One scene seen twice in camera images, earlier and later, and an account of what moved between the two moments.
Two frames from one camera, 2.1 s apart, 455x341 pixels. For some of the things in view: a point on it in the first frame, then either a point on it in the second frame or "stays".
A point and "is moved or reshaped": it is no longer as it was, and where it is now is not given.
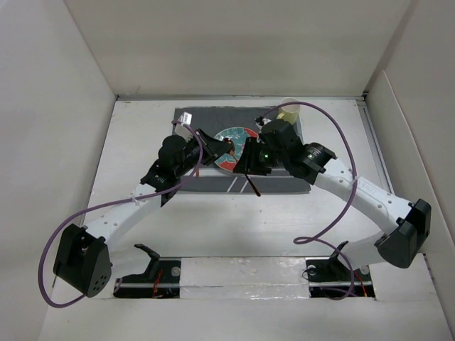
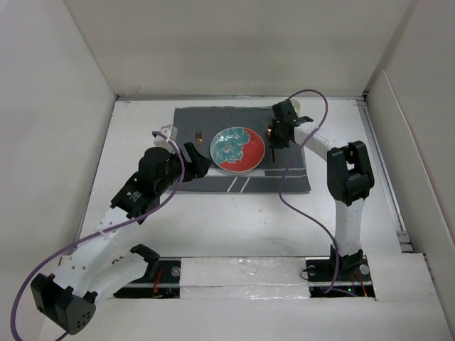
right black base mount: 331,277 stays
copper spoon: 257,191 is moved or reshaped
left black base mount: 160,280 stays
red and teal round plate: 237,136 stays
